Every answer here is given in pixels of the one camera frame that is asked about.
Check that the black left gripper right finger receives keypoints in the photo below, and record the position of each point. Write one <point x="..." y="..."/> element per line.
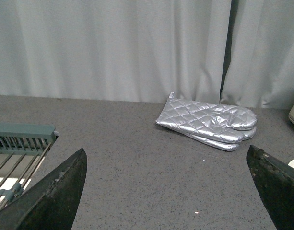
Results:
<point x="274" y="181"/>

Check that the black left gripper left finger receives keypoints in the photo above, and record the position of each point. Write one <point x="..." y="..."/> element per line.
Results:
<point x="52" y="203"/>

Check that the silver quilted oven mitt bottom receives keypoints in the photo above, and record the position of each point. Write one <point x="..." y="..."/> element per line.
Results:
<point x="222" y="145"/>

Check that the silver quilted oven mitt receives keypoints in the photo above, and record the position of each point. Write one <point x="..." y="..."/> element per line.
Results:
<point x="209" y="120"/>
<point x="222" y="145"/>

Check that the green dish rack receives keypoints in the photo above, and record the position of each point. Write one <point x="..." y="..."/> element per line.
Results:
<point x="23" y="147"/>

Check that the silver quilted oven mitt top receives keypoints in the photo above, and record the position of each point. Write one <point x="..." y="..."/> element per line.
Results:
<point x="209" y="120"/>

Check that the grey curtain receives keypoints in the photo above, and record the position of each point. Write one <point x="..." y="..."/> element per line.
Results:
<point x="230" y="51"/>

